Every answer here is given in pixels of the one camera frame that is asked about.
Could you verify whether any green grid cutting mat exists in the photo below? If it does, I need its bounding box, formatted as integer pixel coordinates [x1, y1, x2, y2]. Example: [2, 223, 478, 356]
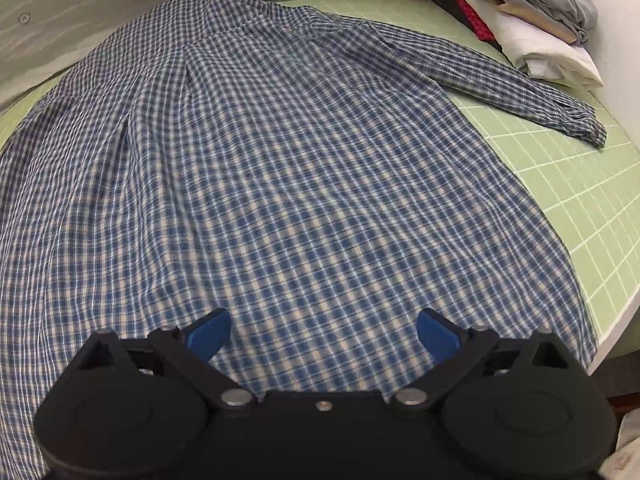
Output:
[0, 0, 640, 376]

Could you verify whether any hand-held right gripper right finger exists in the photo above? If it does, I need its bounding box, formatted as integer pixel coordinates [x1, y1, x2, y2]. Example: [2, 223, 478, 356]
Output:
[386, 308, 573, 407]

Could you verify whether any blue checked shirt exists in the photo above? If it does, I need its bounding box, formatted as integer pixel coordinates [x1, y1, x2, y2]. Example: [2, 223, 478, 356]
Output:
[0, 0, 608, 480]

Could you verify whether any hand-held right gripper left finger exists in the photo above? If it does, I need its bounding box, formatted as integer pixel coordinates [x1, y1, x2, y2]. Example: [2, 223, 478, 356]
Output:
[75, 308, 257, 407]

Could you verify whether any red patterned cloth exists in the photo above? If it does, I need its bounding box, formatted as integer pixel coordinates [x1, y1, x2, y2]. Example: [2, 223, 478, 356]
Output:
[439, 0, 497, 43]

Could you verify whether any white folded cloth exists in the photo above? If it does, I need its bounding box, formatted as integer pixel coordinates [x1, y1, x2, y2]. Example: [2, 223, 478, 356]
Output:
[452, 0, 604, 92]

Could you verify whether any beige folded cloth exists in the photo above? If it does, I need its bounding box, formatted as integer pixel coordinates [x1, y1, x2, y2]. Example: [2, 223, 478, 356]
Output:
[495, 0, 578, 45]

